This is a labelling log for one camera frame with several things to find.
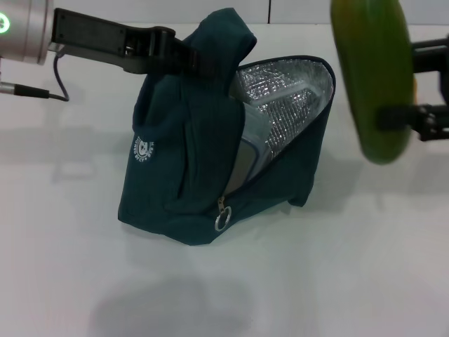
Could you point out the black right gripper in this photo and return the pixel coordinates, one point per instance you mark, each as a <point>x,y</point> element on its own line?
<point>443,87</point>

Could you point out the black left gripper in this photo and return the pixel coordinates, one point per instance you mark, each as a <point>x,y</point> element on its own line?
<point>98,44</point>

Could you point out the green cucumber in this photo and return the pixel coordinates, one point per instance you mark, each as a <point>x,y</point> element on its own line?
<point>375,84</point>

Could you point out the dark teal insulated lunch bag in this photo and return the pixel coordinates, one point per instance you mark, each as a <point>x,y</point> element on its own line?
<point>168,158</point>

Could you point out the clear plastic food container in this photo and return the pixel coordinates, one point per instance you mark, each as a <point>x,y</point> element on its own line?
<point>246,165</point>

